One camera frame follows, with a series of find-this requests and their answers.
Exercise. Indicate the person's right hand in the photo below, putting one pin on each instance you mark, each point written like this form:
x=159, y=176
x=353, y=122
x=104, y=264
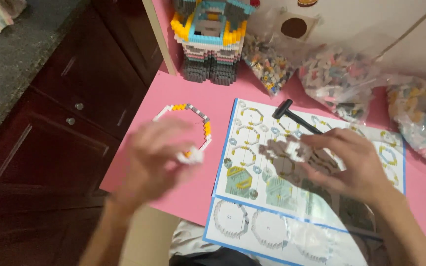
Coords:
x=353, y=166

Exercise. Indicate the dark wooden cabinet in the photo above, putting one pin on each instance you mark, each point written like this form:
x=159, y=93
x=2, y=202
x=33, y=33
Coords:
x=68, y=92

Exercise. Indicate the white orange brick piece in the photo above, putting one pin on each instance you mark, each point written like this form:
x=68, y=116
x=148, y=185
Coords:
x=190, y=157

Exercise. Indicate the clear bag of pale bricks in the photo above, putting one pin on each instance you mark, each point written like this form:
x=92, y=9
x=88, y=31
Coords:
x=338, y=81

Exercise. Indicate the person's left hand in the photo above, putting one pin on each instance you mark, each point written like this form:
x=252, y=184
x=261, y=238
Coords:
x=150, y=162

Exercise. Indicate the clear bag of mixed bricks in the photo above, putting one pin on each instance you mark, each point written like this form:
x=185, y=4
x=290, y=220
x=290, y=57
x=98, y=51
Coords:
x=268, y=66

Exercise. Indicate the person's left fingers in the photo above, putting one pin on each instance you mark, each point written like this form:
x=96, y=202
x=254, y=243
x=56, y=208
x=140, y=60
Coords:
x=168, y=140

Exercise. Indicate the card with brown circle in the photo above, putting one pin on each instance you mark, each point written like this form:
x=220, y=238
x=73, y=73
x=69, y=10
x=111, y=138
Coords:
x=294, y=26

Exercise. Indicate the person's light clothing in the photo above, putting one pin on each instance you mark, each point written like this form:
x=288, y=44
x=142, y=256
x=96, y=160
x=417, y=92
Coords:
x=190, y=240

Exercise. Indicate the round metal cabinet knob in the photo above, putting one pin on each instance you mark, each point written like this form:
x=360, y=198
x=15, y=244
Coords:
x=70, y=121
x=79, y=106

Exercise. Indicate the tall multicolour brick model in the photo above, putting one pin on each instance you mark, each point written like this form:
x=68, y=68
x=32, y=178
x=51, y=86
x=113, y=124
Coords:
x=209, y=40

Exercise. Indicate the black plastic hammer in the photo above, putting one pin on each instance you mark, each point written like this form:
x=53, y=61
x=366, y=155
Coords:
x=294, y=115

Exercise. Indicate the clear bag of yellow bricks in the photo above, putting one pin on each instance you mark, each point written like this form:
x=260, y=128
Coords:
x=420, y=114

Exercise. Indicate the beige wooden post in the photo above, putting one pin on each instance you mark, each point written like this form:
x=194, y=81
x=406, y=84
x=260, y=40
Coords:
x=159, y=37

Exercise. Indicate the white brick cluster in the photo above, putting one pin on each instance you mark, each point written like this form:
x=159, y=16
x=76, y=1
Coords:
x=297, y=150

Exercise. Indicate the brick building instruction sheet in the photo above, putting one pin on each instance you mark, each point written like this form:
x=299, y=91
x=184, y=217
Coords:
x=242, y=173

